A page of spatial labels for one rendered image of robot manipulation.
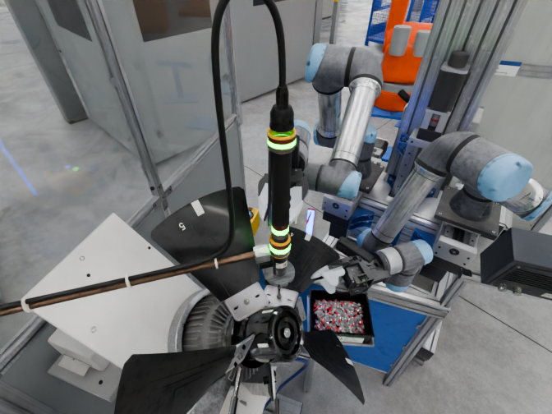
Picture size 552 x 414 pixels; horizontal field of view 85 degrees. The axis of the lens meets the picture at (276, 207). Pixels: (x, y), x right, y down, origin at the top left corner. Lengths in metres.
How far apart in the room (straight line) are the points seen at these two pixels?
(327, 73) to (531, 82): 1.62
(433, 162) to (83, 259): 0.91
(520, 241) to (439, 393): 1.26
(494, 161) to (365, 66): 0.42
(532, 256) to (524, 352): 1.49
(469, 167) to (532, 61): 1.54
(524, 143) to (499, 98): 0.38
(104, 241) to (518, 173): 0.98
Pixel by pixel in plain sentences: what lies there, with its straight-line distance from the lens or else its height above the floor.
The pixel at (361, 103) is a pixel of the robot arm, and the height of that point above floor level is 1.52.
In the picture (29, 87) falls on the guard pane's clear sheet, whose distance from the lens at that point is 1.04.
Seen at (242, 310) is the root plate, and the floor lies 1.23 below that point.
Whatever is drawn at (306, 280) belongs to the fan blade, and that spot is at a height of 1.19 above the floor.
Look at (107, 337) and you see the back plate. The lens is 0.81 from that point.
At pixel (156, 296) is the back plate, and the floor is 1.20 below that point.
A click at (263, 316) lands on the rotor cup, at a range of 0.71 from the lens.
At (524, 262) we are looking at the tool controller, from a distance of 1.06.
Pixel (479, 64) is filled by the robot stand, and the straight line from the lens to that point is 1.37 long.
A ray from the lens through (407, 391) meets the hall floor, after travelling 2.09.
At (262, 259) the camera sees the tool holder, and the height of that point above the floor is 1.38.
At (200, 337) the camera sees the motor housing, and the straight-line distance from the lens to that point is 0.81.
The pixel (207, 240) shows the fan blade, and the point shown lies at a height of 1.38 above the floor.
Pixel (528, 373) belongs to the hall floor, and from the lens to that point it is 2.46.
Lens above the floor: 1.89
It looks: 43 degrees down
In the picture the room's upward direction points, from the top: straight up
